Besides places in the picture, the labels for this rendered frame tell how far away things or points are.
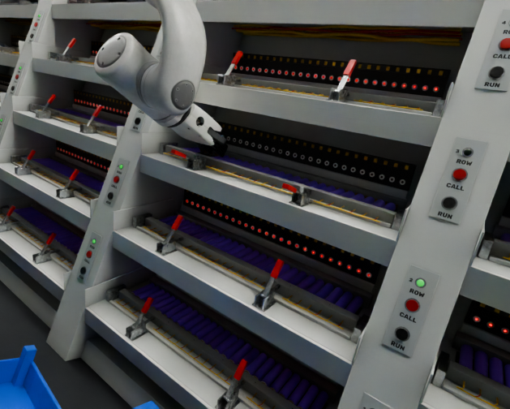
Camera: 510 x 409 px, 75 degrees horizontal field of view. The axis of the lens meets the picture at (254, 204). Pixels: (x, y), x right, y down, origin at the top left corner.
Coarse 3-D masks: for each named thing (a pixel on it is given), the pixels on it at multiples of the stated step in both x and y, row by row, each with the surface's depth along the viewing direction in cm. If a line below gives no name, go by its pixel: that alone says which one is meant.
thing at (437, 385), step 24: (480, 312) 56; (504, 312) 54; (456, 336) 56; (480, 336) 56; (504, 336) 55; (456, 360) 54; (480, 360) 52; (504, 360) 53; (432, 384) 48; (456, 384) 49; (480, 384) 47; (504, 384) 50; (432, 408) 44; (456, 408) 45; (480, 408) 45; (504, 408) 46
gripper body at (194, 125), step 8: (192, 104) 65; (192, 112) 64; (200, 112) 65; (184, 120) 64; (192, 120) 65; (200, 120) 67; (208, 120) 68; (176, 128) 69; (184, 128) 66; (192, 128) 66; (200, 128) 67; (216, 128) 70; (184, 136) 73; (192, 136) 70; (200, 136) 68; (208, 136) 69; (208, 144) 72
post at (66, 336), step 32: (160, 32) 85; (224, 32) 91; (224, 64) 95; (128, 128) 84; (160, 128) 83; (128, 160) 82; (128, 192) 81; (160, 192) 89; (96, 224) 83; (96, 256) 81; (128, 256) 87; (64, 320) 83; (64, 352) 81
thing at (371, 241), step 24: (144, 144) 80; (168, 144) 84; (192, 144) 93; (144, 168) 80; (168, 168) 76; (312, 168) 76; (216, 192) 68; (240, 192) 65; (264, 192) 64; (384, 192) 68; (264, 216) 63; (288, 216) 60; (312, 216) 57; (336, 216) 57; (336, 240) 55; (360, 240) 53; (384, 240) 51; (384, 264) 51
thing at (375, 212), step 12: (192, 156) 78; (204, 156) 77; (216, 168) 75; (228, 168) 73; (240, 168) 71; (264, 180) 68; (276, 180) 66; (288, 180) 66; (288, 192) 63; (312, 192) 62; (324, 192) 61; (324, 204) 59; (336, 204) 60; (348, 204) 59; (360, 204) 58; (360, 216) 56; (372, 216) 57; (384, 216) 56
